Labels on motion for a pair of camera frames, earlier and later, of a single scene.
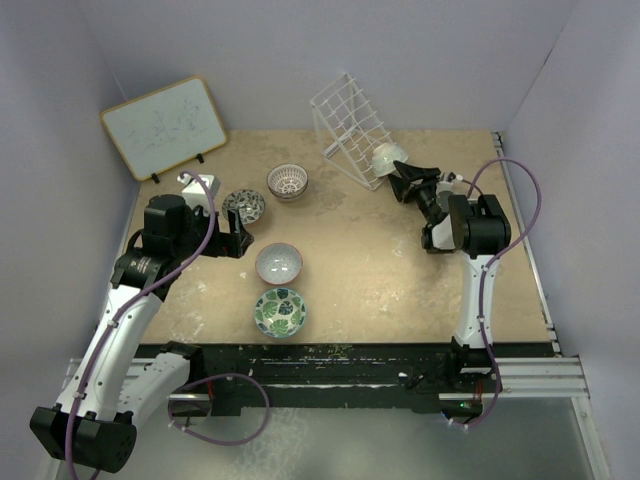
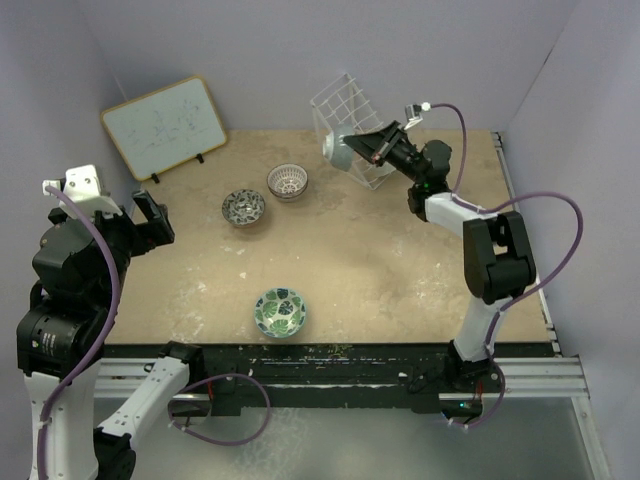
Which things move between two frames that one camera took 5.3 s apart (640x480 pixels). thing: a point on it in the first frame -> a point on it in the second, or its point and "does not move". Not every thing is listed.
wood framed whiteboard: (165, 128) does not move
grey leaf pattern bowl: (249, 203) does not move
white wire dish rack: (350, 130) does not move
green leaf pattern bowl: (280, 312) does not move
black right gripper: (405, 191) -> (372, 146)
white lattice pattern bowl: (287, 181) does not move
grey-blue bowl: (279, 263) -> (337, 152)
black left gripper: (223, 244) -> (146, 235)
